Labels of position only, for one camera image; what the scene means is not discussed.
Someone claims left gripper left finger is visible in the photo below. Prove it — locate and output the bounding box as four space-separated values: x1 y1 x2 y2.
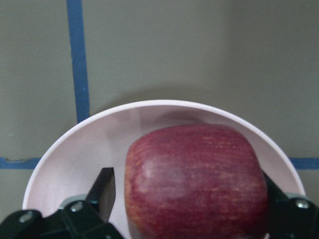
0 168 123 239

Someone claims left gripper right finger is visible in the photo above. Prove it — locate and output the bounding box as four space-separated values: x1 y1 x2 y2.
264 174 319 239

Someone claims red apple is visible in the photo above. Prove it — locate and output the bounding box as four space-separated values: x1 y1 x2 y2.
125 124 268 239

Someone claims pink plate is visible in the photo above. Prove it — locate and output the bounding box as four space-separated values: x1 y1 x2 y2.
22 100 305 239

